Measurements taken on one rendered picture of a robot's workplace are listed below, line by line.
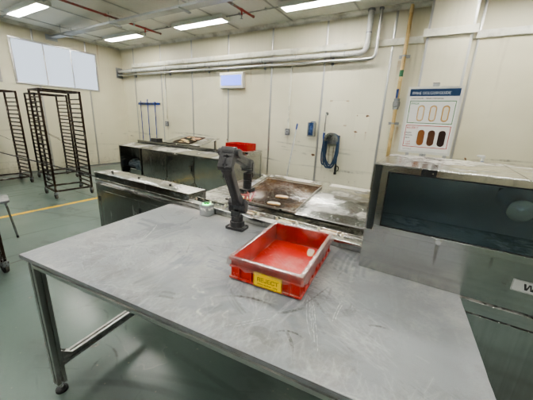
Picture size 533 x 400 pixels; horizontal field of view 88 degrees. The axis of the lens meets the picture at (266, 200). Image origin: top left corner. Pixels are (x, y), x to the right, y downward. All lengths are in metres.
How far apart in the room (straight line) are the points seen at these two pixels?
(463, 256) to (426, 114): 1.22
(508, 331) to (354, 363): 0.73
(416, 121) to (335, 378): 1.83
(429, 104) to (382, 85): 3.03
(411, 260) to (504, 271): 0.30
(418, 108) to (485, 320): 1.42
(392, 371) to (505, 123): 4.59
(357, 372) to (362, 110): 4.73
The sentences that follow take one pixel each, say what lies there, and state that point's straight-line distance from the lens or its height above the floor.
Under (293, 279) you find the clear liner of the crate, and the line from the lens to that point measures 1.04.
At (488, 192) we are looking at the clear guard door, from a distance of 1.26.
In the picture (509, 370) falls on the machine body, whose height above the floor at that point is 0.57.
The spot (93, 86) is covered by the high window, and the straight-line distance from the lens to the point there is 9.10.
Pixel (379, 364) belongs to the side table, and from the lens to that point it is 0.94.
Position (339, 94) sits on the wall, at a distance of 5.42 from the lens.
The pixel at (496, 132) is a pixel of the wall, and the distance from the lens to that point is 5.20.
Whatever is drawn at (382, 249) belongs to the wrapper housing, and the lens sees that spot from 1.34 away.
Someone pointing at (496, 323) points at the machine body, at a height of 0.75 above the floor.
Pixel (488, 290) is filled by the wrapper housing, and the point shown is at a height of 0.87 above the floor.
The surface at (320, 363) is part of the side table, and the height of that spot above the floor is 0.82.
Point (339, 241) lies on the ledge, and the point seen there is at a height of 0.86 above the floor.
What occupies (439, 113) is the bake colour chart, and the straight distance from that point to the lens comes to 2.28.
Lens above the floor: 1.45
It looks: 16 degrees down
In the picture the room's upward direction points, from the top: 3 degrees clockwise
